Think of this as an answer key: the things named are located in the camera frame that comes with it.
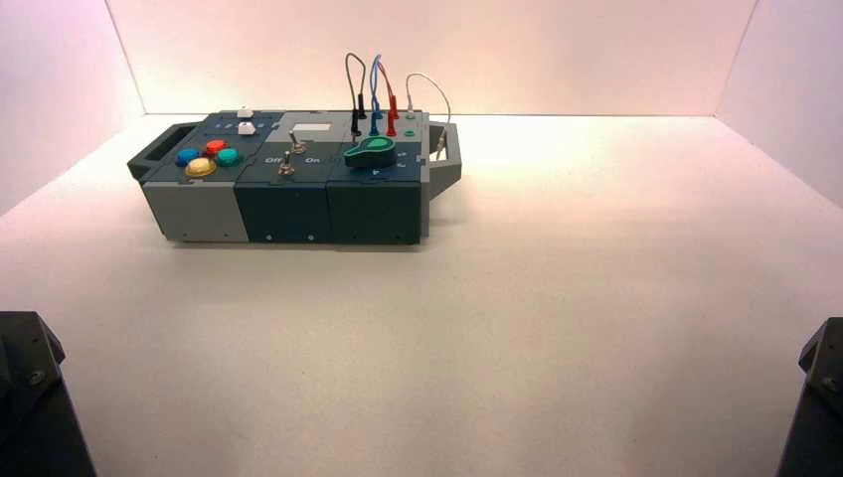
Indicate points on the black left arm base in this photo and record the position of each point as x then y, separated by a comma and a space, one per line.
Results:
33, 408

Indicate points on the white slider knob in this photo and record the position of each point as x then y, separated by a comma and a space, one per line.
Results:
245, 112
246, 128

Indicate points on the yellow round push button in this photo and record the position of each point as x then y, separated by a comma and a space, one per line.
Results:
200, 167

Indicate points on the red round push button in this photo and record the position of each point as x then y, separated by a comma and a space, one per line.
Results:
215, 147

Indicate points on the green rotary knob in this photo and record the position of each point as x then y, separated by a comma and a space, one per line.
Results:
372, 153

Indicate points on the metal toggle switch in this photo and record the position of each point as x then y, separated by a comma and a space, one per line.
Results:
286, 166
296, 143

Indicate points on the teal round push button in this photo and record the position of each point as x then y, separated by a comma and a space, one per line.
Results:
228, 157

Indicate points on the blue round push button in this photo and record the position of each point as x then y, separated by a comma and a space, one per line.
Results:
187, 157

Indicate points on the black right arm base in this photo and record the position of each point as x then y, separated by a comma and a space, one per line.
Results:
816, 415

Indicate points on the dark teal grey control box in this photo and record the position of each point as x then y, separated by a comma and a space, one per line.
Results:
283, 210

